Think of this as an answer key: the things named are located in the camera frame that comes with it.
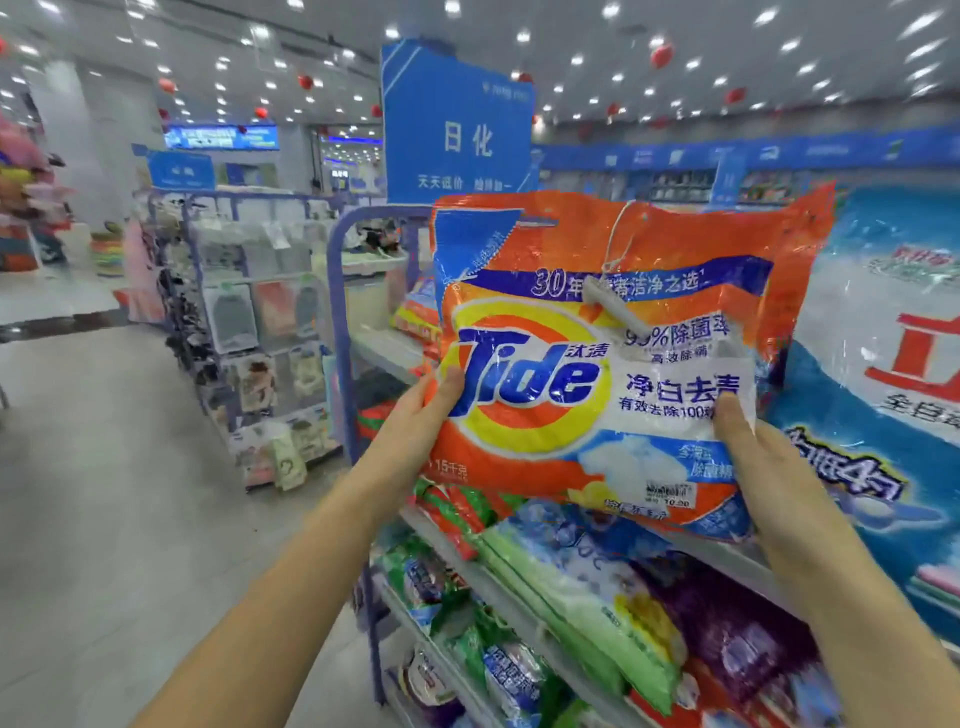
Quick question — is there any person's right hand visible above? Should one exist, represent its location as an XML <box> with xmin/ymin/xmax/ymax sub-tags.
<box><xmin>712</xmin><ymin>413</ymin><xmax>879</xmax><ymax>609</ymax></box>

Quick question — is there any small blue hanging sign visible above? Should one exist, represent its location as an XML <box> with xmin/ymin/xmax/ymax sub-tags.
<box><xmin>133</xmin><ymin>143</ymin><xmax>219</xmax><ymax>193</ymax></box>

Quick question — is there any person's left forearm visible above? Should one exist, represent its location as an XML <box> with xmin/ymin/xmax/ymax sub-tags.
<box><xmin>131</xmin><ymin>476</ymin><xmax>403</xmax><ymax>728</ymax></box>

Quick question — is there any group of red lanterns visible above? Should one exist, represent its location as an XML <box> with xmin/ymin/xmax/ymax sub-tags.
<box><xmin>153</xmin><ymin>41</ymin><xmax>751</xmax><ymax>125</ymax></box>

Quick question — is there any blue white detergent bag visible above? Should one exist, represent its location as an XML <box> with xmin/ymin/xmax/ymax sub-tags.
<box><xmin>761</xmin><ymin>185</ymin><xmax>960</xmax><ymax>646</ymax></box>

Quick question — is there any grey blue-framed shelf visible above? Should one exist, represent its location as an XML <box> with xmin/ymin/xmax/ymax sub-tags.
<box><xmin>326</xmin><ymin>203</ymin><xmax>960</xmax><ymax>728</ymax></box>

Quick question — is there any blue hanging aisle sign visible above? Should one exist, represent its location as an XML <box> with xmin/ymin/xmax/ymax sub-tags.
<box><xmin>380</xmin><ymin>38</ymin><xmax>538</xmax><ymax>205</ymax></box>

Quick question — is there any green white-blue detergent bag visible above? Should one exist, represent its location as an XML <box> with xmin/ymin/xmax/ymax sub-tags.
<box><xmin>476</xmin><ymin>500</ymin><xmax>690</xmax><ymax>718</ymax></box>

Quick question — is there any blue back wall sign band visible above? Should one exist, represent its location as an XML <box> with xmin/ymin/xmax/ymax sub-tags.
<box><xmin>536</xmin><ymin>123</ymin><xmax>960</xmax><ymax>175</ymax></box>

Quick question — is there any group of ceiling spotlights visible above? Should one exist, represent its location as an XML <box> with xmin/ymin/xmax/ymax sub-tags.
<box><xmin>0</xmin><ymin>0</ymin><xmax>960</xmax><ymax>129</ymax></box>

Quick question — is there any red green detergent bag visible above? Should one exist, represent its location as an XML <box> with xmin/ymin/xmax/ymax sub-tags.
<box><xmin>412</xmin><ymin>479</ymin><xmax>526</xmax><ymax>562</ymax></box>

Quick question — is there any orange yellow-swirl detergent bag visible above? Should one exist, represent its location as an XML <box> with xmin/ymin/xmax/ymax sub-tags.
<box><xmin>419</xmin><ymin>183</ymin><xmax>838</xmax><ymax>541</ymax></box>

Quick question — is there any white security tag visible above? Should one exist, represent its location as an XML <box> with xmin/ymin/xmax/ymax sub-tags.
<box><xmin>581</xmin><ymin>273</ymin><xmax>654</xmax><ymax>339</ymax></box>

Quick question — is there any person's left hand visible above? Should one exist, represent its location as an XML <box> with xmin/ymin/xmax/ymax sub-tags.
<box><xmin>352</xmin><ymin>367</ymin><xmax>466</xmax><ymax>511</ymax></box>

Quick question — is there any green blue detergent bag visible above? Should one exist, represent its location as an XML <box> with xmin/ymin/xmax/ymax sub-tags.
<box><xmin>449</xmin><ymin>607</ymin><xmax>560</xmax><ymax>728</ymax></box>
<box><xmin>378</xmin><ymin>536</ymin><xmax>470</xmax><ymax>635</ymax></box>

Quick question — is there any stack of coloured basins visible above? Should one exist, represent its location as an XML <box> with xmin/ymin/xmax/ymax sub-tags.
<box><xmin>89</xmin><ymin>223</ymin><xmax>127</xmax><ymax>279</ymax></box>

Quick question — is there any purple detergent bag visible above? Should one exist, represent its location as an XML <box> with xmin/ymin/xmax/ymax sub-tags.
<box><xmin>648</xmin><ymin>562</ymin><xmax>823</xmax><ymax>710</ymax></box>

